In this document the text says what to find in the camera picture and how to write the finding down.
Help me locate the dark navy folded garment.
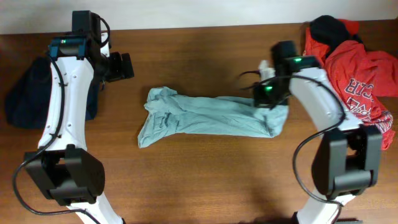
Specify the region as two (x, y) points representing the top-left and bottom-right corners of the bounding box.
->
(4, 57), (100, 129)

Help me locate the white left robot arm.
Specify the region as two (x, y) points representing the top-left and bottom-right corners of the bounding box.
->
(20, 33), (134, 223)

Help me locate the red printed t-shirt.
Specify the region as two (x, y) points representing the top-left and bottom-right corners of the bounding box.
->
(303, 27), (397, 150)

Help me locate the light blue-grey t-shirt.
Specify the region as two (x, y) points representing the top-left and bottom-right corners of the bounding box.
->
(137, 86), (289, 148)

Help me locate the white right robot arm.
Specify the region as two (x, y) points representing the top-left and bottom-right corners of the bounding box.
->
(252, 40), (382, 224)

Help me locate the black garment on pile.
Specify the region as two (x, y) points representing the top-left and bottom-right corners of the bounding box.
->
(309, 15), (363, 58)

